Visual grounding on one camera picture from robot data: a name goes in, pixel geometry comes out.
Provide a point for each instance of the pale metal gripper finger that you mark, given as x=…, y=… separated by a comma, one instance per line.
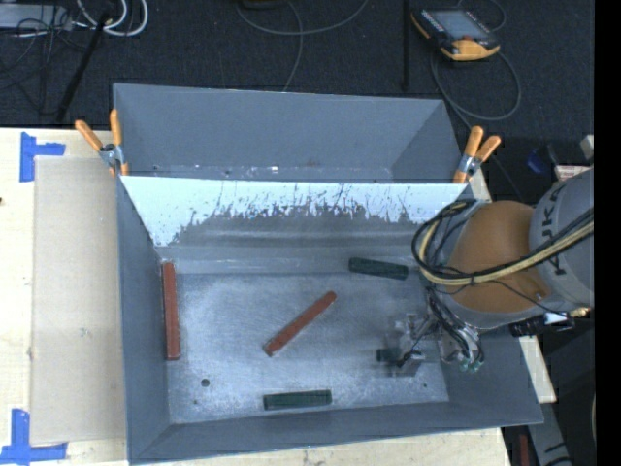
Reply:
x=412, y=363
x=410, y=329

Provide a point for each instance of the dark green flat block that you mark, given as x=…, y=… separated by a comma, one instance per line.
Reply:
x=297, y=400
x=378, y=268

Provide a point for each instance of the red-brown flat block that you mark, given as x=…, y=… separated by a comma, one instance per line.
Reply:
x=301, y=323
x=171, y=311

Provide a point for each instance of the grey metal bin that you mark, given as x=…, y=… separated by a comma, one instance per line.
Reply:
x=291, y=318

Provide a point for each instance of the pale wood flat board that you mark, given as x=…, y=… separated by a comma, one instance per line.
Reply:
x=73, y=299

